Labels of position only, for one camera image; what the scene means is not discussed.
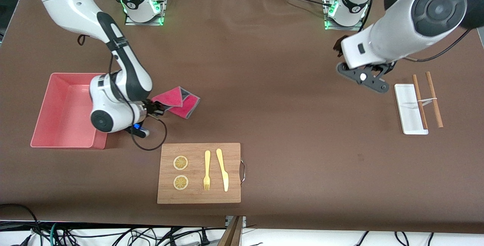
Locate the silver metal bracket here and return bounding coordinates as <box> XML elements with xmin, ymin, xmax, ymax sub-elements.
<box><xmin>225</xmin><ymin>216</ymin><xmax>247</xmax><ymax>228</ymax></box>

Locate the wooden cutting board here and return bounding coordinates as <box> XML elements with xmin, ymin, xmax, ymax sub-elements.
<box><xmin>157</xmin><ymin>143</ymin><xmax>247</xmax><ymax>204</ymax></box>

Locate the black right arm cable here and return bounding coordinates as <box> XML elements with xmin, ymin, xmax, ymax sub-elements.
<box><xmin>130</xmin><ymin>117</ymin><xmax>168</xmax><ymax>152</ymax></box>

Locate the pink plastic bin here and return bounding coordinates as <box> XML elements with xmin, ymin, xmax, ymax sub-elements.
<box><xmin>30</xmin><ymin>73</ymin><xmax>117</xmax><ymax>150</ymax></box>

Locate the yellow plastic knife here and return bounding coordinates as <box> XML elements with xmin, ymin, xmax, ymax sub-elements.
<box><xmin>216</xmin><ymin>149</ymin><xmax>229</xmax><ymax>192</ymax></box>

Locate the black looping floor cable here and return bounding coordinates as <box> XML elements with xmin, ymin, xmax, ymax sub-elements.
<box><xmin>0</xmin><ymin>203</ymin><xmax>40</xmax><ymax>239</ymax></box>

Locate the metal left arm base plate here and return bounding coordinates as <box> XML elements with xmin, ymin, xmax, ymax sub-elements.
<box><xmin>324</xmin><ymin>19</ymin><xmax>364</xmax><ymax>31</ymax></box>

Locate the brown wooden beam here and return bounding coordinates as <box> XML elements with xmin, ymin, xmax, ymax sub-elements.
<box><xmin>217</xmin><ymin>216</ymin><xmax>244</xmax><ymax>246</ymax></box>

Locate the white rectangular tray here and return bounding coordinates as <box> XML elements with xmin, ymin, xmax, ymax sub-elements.
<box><xmin>394</xmin><ymin>84</ymin><xmax>429</xmax><ymax>135</ymax></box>

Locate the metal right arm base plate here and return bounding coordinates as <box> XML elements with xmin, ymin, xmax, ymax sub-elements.
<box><xmin>125</xmin><ymin>11</ymin><xmax>164</xmax><ymax>26</ymax></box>

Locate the lemon slice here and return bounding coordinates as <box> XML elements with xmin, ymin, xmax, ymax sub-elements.
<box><xmin>173</xmin><ymin>175</ymin><xmax>189</xmax><ymax>191</ymax></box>
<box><xmin>173</xmin><ymin>156</ymin><xmax>189</xmax><ymax>171</ymax></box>

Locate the teal floor cable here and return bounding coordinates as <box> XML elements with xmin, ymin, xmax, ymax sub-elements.
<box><xmin>49</xmin><ymin>221</ymin><xmax>59</xmax><ymax>246</ymax></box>

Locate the pink cloth with grey back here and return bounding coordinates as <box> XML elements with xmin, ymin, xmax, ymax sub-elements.
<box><xmin>151</xmin><ymin>86</ymin><xmax>201</xmax><ymax>120</ymax></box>

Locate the yellow plastic fork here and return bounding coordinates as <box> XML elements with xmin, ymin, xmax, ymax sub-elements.
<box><xmin>203</xmin><ymin>150</ymin><xmax>211</xmax><ymax>191</ymax></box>

